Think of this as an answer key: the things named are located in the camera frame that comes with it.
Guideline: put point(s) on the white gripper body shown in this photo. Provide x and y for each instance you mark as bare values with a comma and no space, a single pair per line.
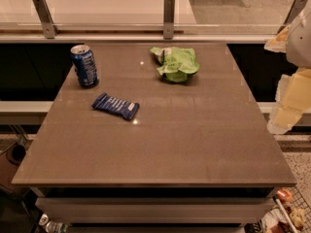
299,43

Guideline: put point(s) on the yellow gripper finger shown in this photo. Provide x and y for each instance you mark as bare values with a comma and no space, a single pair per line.
279,42
293,99

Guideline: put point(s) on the blue rxbar wrapper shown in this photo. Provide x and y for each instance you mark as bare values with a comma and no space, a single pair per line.
115,106

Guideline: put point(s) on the green chip bag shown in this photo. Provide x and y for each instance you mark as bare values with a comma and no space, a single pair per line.
176,65

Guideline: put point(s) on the blue soda can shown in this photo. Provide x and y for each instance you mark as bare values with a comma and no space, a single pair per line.
84,63

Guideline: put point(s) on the glass railing panel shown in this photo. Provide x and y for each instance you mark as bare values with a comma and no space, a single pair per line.
210,12

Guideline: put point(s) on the grey table base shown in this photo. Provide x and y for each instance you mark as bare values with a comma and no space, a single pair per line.
207,210

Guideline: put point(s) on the right metal railing bracket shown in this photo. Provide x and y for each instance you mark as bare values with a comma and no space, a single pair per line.
296,7

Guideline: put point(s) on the metal railing bracket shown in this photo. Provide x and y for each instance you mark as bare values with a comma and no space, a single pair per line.
45,18
296,7
168,19

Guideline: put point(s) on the middle metal railing bracket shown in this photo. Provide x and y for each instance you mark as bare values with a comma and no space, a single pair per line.
168,19

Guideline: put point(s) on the wire basket with snacks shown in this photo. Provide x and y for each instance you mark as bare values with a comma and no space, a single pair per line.
290,214

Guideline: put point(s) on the left metal railing bracket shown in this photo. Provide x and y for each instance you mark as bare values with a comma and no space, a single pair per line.
45,18

